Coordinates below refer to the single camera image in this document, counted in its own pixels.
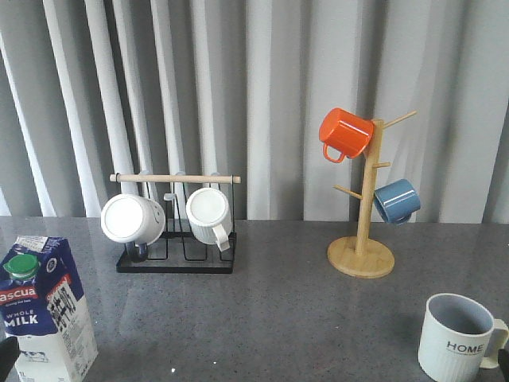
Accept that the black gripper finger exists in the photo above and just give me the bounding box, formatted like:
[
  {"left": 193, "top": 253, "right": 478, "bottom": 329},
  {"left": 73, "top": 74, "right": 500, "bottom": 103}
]
[{"left": 0, "top": 336, "right": 20, "bottom": 382}]

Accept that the blue white milk carton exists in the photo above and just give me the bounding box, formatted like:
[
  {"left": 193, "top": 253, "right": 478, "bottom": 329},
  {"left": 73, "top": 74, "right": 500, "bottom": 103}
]
[{"left": 1, "top": 236, "right": 98, "bottom": 381}]

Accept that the white HOME cup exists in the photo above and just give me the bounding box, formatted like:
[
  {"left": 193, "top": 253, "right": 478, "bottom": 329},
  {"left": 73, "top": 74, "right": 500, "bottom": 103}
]
[{"left": 418, "top": 293, "right": 508, "bottom": 381}]

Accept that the white smiley mug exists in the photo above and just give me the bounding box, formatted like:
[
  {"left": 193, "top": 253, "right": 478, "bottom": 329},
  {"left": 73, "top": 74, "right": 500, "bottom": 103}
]
[{"left": 100, "top": 194, "right": 166, "bottom": 262}]

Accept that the black rack with wooden bar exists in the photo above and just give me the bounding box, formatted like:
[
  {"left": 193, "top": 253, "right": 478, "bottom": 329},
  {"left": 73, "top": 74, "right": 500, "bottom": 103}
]
[{"left": 110, "top": 173, "right": 241, "bottom": 274}]

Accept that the white ribbed mug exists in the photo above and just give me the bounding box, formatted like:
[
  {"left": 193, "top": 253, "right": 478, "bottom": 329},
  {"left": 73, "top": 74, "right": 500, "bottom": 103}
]
[{"left": 186, "top": 188, "right": 233, "bottom": 251}]

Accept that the grey white curtain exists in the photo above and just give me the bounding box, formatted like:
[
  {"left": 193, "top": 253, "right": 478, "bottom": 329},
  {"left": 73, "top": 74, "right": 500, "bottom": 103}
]
[{"left": 1, "top": 1, "right": 508, "bottom": 223}]

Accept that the wooden mug tree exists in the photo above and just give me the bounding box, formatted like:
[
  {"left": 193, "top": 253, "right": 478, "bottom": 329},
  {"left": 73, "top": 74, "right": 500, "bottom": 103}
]
[{"left": 327, "top": 111, "right": 417, "bottom": 279}]

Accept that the orange enamel mug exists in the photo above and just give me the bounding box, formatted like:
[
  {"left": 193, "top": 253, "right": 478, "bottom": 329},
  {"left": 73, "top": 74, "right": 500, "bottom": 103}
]
[{"left": 319, "top": 108, "right": 375, "bottom": 163}]

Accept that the blue enamel mug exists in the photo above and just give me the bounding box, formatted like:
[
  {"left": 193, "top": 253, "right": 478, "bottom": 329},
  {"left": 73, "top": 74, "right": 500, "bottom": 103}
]
[{"left": 374, "top": 179, "right": 421, "bottom": 224}]

